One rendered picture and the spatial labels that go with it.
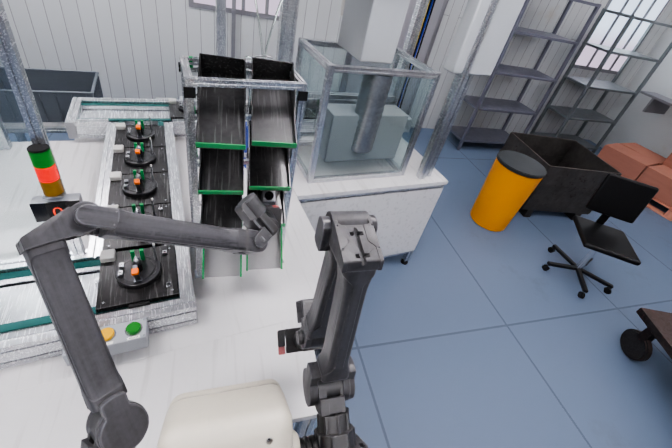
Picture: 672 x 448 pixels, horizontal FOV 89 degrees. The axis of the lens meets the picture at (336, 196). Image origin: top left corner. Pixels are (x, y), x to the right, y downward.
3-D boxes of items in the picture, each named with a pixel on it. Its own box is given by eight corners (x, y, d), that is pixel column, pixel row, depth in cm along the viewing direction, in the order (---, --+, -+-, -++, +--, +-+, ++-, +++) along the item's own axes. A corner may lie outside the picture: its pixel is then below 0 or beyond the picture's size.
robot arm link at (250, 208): (243, 254, 95) (260, 250, 90) (215, 223, 91) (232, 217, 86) (267, 225, 103) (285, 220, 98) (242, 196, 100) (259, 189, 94)
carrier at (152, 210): (174, 244, 136) (172, 221, 129) (102, 254, 126) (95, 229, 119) (171, 206, 153) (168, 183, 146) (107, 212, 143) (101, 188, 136)
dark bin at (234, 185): (243, 195, 107) (244, 183, 100) (198, 194, 103) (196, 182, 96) (243, 123, 119) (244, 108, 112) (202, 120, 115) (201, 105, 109)
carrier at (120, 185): (171, 205, 153) (168, 183, 146) (107, 211, 143) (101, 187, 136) (168, 175, 170) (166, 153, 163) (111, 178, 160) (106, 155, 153)
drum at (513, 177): (518, 233, 356) (557, 176, 313) (482, 235, 340) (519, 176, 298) (491, 205, 389) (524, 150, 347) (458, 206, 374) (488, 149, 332)
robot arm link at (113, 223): (60, 237, 68) (72, 227, 61) (67, 209, 70) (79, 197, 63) (249, 256, 97) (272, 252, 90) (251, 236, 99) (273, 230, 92)
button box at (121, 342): (149, 346, 108) (146, 336, 105) (67, 367, 100) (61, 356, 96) (148, 327, 113) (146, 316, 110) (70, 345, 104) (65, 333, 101)
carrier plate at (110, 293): (179, 296, 119) (179, 292, 118) (96, 313, 109) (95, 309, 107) (175, 247, 135) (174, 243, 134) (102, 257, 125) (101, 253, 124)
